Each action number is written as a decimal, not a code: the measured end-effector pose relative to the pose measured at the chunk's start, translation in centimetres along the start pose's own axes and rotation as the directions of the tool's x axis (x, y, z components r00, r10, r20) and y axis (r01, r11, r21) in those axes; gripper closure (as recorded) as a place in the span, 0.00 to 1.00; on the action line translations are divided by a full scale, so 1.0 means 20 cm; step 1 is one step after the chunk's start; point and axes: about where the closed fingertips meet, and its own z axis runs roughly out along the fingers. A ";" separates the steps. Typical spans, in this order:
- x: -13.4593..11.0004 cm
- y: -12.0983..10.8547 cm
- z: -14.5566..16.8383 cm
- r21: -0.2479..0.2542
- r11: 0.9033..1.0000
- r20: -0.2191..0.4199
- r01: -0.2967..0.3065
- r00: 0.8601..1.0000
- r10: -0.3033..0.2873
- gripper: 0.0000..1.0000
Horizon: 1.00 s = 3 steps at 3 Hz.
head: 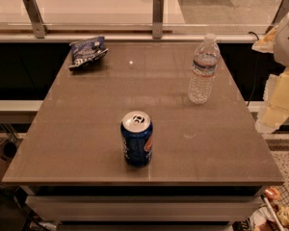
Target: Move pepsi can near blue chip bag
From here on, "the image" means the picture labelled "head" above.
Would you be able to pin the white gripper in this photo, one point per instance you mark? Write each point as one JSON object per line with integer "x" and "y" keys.
{"x": 287, "y": 43}

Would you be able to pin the blue pepsi can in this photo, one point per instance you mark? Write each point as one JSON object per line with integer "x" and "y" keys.
{"x": 136, "y": 131}

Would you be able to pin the blue chip bag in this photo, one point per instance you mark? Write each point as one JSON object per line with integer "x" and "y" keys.
{"x": 87, "y": 51}

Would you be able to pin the clear plastic water bottle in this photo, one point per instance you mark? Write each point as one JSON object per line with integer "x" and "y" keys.
{"x": 205, "y": 62}

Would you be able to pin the dark round stool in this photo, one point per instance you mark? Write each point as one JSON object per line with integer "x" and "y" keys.
{"x": 7, "y": 150}

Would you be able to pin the right metal railing bracket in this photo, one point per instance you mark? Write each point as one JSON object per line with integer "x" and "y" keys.
{"x": 282, "y": 10}

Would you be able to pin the metal railing bracket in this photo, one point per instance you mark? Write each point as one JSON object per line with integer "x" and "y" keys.
{"x": 32, "y": 9}
{"x": 282, "y": 10}
{"x": 157, "y": 18}

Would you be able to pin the middle metal railing bracket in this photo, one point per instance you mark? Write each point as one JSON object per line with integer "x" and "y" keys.
{"x": 157, "y": 18}

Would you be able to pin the wire basket with snacks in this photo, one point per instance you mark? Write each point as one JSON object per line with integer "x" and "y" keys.
{"x": 273, "y": 213}

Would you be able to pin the left metal railing bracket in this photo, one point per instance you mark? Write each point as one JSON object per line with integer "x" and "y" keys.
{"x": 32, "y": 9}

